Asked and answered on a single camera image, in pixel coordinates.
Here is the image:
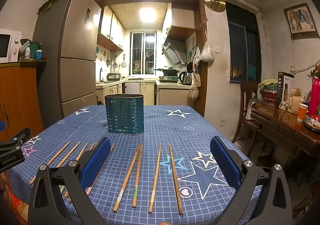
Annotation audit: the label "framed elephant picture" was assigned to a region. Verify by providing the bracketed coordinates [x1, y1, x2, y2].
[283, 3, 318, 38]

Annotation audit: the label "hanging white plastic bag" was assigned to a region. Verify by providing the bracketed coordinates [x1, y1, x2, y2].
[200, 40, 215, 63]

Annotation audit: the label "dark wooden chair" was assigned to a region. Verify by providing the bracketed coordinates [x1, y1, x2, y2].
[232, 81, 262, 151]

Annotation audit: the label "basket with yellow flowers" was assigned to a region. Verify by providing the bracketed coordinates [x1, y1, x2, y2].
[258, 79, 278, 101]

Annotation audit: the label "square ceiling light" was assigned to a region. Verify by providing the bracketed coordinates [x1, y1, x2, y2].
[139, 8, 157, 23]

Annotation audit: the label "beige stove base cabinet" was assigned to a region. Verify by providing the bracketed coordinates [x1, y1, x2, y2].
[155, 81, 198, 106]

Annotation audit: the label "dried flower bunch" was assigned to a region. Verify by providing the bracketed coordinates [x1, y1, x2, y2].
[307, 63, 320, 80]

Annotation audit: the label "dark round dish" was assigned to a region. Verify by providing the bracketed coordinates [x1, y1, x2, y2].
[302, 116, 320, 132]

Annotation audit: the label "blue star print tablecloth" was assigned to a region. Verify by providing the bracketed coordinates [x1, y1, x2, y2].
[7, 105, 265, 225]

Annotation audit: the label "beige sink base cabinets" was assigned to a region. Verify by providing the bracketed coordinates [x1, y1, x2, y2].
[96, 81, 125, 106]

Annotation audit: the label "steel electric kettle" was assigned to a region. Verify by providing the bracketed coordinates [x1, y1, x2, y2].
[179, 71, 192, 85]

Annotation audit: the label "black wok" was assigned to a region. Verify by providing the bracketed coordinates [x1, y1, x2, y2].
[153, 66, 180, 76]

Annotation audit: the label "pink thermos bottle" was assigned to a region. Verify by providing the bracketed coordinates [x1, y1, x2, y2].
[308, 77, 320, 117]

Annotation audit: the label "row of wooden chopsticks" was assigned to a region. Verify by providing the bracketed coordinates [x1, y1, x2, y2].
[29, 141, 184, 215]

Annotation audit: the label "green plastic container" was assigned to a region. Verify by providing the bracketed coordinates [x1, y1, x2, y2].
[21, 39, 41, 60]

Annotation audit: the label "barred kitchen window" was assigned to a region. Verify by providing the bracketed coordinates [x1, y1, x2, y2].
[130, 31, 157, 76]

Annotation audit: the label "beige kitchen wall cabinets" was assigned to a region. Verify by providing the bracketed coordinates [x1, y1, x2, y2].
[97, 6, 125, 52]

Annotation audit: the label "teal slotted metal utensil holder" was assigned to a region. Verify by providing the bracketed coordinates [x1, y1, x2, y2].
[104, 94, 145, 135]

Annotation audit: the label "dark curtained window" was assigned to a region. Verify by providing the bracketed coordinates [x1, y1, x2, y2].
[225, 1, 262, 84]

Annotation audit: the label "steel range hood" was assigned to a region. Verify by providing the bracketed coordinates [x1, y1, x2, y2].
[161, 36, 187, 66]

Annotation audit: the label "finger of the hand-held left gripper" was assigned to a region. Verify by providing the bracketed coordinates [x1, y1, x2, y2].
[0, 149, 26, 173]
[0, 127, 31, 151]

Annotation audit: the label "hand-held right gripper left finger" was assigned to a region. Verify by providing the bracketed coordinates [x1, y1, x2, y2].
[27, 137, 112, 225]

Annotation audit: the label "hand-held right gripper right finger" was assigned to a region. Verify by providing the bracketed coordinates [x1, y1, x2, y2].
[210, 136, 293, 225]

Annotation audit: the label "brown metallic refrigerator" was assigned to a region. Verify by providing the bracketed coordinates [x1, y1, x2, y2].
[32, 0, 102, 118]

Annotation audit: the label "white microwave oven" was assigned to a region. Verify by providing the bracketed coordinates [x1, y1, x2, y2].
[0, 29, 22, 64]

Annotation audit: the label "cabinet above range hood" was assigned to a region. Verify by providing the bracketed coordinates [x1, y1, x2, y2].
[166, 8, 197, 40]

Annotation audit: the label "brown paper bag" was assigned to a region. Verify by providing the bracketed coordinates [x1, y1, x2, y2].
[287, 88, 303, 114]

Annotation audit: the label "dark wooden side table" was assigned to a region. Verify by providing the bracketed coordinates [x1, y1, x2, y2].
[250, 100, 320, 163]

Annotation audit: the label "black product box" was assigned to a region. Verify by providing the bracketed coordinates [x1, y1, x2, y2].
[276, 71, 295, 106]

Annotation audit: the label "orange paper cup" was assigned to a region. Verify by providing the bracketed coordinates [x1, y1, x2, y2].
[297, 103, 309, 123]

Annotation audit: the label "hanging pale cloth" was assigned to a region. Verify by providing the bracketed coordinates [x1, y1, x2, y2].
[189, 46, 202, 101]

